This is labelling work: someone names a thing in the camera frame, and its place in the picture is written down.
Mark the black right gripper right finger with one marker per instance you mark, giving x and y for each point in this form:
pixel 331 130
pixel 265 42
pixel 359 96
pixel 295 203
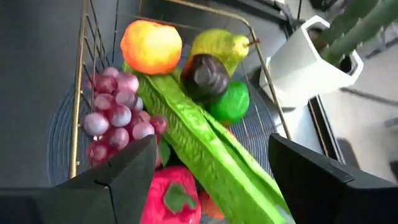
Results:
pixel 326 199

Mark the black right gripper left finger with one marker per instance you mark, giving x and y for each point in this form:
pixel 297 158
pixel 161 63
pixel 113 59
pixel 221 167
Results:
pixel 93 205

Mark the red bell pepper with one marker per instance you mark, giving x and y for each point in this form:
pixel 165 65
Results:
pixel 158 199

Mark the red grape bunch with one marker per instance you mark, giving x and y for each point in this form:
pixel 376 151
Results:
pixel 118 115

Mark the orange fruit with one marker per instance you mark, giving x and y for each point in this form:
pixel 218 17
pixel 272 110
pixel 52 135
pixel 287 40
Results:
pixel 211 205

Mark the green lime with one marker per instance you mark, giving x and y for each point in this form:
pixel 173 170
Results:
pixel 233 102

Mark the dark eggplant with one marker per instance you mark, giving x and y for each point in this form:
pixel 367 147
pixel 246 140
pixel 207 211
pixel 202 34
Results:
pixel 205 77

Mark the green pear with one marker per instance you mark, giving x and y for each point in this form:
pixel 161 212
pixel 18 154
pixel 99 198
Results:
pixel 217 43

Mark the white plant pot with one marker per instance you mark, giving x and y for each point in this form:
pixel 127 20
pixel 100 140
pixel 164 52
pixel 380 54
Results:
pixel 298 68

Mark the green cactus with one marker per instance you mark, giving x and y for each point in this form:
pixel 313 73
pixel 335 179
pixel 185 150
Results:
pixel 357 34

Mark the table edge frame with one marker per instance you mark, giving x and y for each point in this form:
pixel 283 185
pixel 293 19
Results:
pixel 326 130

